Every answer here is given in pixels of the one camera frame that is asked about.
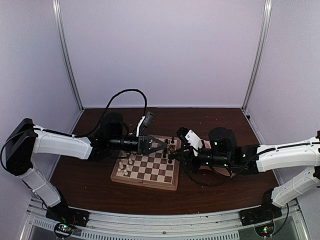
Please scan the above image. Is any white chess pieces row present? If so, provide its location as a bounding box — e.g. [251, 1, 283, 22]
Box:
[116, 156, 134, 177]

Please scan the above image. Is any wooden chess board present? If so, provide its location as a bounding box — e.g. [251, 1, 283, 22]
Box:
[110, 135, 181, 191]

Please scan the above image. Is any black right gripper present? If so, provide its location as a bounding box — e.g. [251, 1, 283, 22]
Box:
[172, 146, 232, 175]

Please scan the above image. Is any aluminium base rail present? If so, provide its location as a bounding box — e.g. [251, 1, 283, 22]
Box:
[18, 197, 311, 240]

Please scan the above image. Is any aluminium frame post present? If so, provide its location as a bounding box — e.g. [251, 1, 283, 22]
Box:
[242, 0, 273, 112]
[52, 0, 85, 113]

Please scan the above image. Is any aluminium frame post left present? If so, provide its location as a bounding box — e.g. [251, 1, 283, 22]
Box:
[52, 0, 85, 113]

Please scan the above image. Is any aluminium frame post right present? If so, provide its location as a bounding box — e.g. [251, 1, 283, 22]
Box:
[242, 0, 273, 112]

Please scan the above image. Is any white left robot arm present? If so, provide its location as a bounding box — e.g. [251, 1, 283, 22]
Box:
[0, 112, 168, 222]

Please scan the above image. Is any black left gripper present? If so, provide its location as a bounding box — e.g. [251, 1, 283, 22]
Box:
[108, 133, 167, 155]

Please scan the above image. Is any pink plastic double bowl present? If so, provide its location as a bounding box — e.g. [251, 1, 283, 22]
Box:
[197, 140, 241, 178]

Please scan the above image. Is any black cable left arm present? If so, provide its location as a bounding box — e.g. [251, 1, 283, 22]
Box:
[72, 89, 149, 138]

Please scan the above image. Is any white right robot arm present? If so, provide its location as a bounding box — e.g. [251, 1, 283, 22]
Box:
[172, 127, 320, 221]

